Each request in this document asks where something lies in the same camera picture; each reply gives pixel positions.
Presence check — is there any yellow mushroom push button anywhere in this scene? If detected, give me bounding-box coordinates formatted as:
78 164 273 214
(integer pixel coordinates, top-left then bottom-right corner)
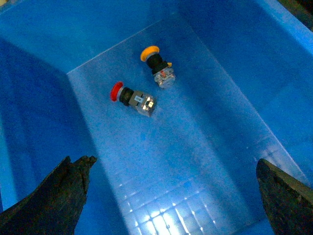
140 46 176 89

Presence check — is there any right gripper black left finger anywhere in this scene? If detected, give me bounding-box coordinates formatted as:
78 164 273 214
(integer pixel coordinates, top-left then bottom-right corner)
0 156 97 235

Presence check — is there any red mushroom push button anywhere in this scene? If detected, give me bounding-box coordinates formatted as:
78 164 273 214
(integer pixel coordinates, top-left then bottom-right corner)
110 81 157 117

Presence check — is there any blue middle plastic bin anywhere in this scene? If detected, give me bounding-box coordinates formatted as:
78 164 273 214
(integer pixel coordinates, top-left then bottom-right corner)
0 0 313 235

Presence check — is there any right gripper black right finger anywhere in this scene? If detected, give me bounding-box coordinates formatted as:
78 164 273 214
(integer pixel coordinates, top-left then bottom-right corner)
256 159 313 235

